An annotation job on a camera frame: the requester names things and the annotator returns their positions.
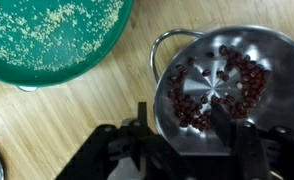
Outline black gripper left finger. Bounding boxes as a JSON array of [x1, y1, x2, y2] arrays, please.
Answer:
[[55, 101, 188, 180]]

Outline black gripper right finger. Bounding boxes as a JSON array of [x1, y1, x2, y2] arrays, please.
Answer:
[[210, 103, 294, 180]]

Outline red beans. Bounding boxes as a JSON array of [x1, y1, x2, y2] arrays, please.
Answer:
[[166, 44, 271, 133]]

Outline green round plate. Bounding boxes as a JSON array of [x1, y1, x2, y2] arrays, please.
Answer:
[[0, 0, 135, 88]]

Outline yellow grains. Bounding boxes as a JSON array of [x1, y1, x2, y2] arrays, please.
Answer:
[[0, 0, 125, 73]]

